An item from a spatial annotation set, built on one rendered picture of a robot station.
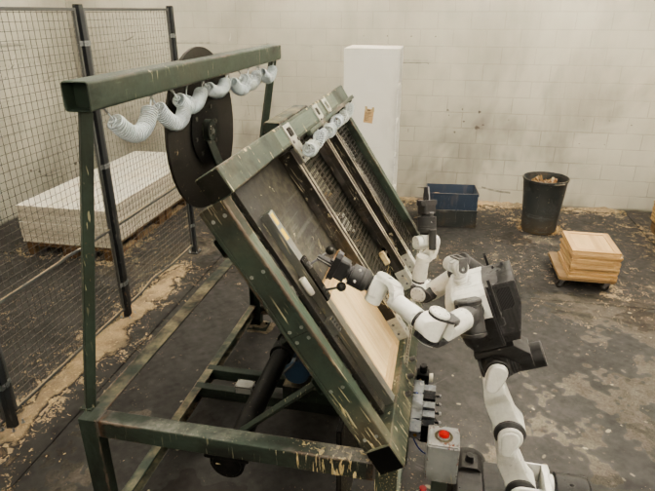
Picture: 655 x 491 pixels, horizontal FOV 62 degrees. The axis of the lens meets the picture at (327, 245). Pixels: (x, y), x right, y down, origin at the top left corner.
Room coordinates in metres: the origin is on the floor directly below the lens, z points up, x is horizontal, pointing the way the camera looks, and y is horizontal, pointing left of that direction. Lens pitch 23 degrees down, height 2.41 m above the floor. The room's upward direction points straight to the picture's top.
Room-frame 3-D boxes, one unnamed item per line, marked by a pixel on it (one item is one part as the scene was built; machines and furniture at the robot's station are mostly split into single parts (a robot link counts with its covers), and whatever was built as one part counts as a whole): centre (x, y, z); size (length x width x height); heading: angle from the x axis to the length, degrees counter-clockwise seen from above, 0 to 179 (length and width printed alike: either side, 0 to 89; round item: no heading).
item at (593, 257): (4.83, -2.46, 0.20); 0.61 x 0.53 x 0.40; 169
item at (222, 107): (2.81, 0.61, 1.85); 0.80 x 0.06 x 0.80; 168
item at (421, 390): (2.07, -0.46, 0.69); 0.50 x 0.14 x 0.24; 168
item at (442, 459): (1.63, -0.44, 0.84); 0.12 x 0.12 x 0.18; 78
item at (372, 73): (6.33, -0.51, 1.03); 0.61 x 0.58 x 2.05; 169
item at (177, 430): (2.82, 0.18, 0.41); 2.20 x 1.38 x 0.83; 168
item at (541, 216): (6.14, -2.52, 0.33); 0.52 x 0.51 x 0.65; 169
